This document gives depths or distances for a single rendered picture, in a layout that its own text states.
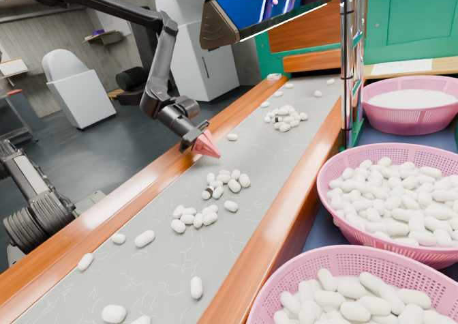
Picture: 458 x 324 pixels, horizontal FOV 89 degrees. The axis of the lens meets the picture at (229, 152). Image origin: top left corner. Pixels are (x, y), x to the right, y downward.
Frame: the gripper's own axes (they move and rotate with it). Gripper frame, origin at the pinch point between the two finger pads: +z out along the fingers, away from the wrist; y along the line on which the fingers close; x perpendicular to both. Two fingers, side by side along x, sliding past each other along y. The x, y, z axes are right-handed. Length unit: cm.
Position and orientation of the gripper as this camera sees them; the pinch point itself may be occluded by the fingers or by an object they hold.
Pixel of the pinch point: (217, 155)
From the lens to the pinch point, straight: 63.9
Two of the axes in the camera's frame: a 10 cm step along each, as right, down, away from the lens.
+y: 5.4, -5.3, 6.5
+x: -3.2, 5.8, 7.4
